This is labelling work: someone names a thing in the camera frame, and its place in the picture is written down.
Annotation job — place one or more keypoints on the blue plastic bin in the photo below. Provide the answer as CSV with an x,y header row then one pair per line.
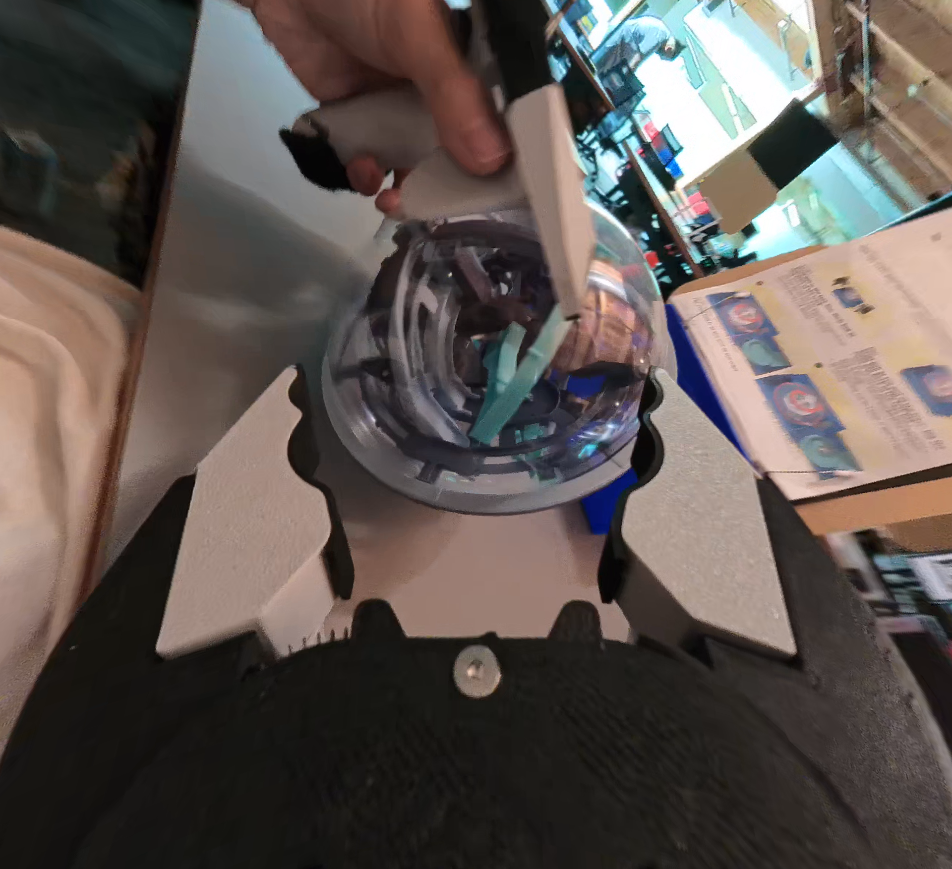
x,y
610,504

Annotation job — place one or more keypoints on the dark printed cardboard box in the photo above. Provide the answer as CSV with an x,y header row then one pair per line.
x,y
915,631

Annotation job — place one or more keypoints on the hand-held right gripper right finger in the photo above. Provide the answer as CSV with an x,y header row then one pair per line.
x,y
706,549

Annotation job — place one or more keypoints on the printed instruction sheet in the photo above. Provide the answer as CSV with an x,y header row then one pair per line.
x,y
840,363

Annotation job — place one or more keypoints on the person's left hand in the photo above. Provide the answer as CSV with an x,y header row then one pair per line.
x,y
357,14

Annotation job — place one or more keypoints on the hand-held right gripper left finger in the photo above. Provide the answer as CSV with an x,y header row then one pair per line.
x,y
238,542

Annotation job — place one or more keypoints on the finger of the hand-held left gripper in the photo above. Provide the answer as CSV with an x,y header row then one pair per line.
x,y
461,192
558,200

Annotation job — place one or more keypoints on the brown cardboard board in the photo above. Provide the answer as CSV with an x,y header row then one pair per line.
x,y
877,508

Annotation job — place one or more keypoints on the clear maze ball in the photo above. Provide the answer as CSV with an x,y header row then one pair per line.
x,y
446,378

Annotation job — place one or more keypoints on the black panel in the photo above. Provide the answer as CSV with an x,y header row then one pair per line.
x,y
788,140

